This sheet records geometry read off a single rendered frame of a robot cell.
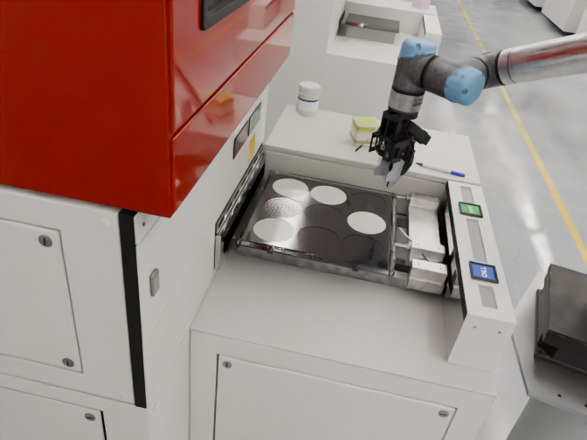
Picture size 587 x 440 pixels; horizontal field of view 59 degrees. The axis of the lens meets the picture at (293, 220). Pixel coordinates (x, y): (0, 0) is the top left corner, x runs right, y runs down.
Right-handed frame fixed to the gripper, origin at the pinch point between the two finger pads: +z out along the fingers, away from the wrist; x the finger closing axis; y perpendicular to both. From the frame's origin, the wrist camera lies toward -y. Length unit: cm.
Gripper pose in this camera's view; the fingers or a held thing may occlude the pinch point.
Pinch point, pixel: (390, 182)
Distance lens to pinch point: 133.2
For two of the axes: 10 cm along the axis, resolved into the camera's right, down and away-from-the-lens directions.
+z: -1.1, 8.3, 5.5
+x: 6.6, 4.7, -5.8
